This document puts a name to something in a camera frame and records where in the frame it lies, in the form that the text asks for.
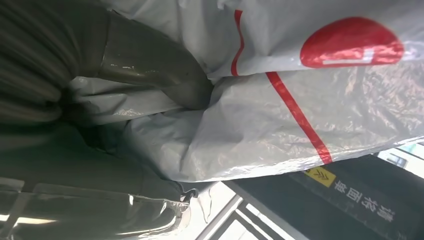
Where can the yellow and black scanner label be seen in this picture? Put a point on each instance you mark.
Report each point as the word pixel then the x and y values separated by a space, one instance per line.
pixel 351 195

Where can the black inbound scanner machine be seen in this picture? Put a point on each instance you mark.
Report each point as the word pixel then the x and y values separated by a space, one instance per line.
pixel 281 205

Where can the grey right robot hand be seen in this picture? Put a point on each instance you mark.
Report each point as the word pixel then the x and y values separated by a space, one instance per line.
pixel 149 59

